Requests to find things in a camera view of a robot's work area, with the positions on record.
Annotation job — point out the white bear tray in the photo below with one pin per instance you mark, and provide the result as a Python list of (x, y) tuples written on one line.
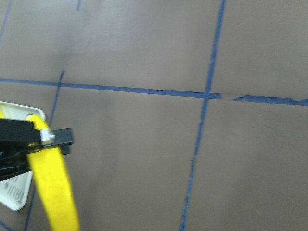
[(14, 191)]

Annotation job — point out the yellow banana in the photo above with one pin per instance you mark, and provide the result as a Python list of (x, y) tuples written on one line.
[(54, 188), (1, 115)]

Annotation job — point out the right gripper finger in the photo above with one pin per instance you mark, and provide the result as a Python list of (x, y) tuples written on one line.
[(17, 134), (14, 162)]

